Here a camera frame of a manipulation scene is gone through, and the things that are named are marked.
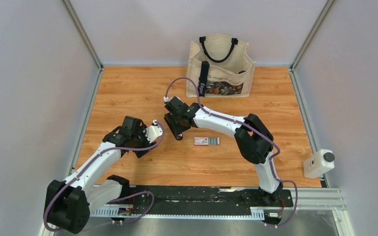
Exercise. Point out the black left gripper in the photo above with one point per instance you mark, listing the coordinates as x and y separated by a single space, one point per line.
141 132

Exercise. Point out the black stapler base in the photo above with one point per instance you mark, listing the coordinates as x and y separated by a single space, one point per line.
174 126

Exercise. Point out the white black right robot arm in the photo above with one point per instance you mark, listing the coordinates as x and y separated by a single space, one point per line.
253 139

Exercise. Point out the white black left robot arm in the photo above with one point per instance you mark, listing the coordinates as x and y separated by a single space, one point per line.
91 169

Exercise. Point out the red staples box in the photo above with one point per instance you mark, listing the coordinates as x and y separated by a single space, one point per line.
206 141

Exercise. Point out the beige canvas tote bag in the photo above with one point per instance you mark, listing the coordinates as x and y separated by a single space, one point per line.
219 66

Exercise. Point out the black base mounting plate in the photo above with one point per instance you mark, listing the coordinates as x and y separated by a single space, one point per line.
198 200

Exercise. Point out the white plastic bottle black cap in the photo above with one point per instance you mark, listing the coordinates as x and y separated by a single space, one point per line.
318 163

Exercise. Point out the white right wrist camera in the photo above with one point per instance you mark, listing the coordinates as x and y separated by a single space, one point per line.
166 99

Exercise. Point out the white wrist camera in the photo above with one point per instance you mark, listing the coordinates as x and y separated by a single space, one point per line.
155 133
166 99

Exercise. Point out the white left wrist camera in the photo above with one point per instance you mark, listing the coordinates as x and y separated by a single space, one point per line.
155 133

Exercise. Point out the aluminium frame rail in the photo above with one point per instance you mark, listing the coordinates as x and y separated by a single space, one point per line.
303 198

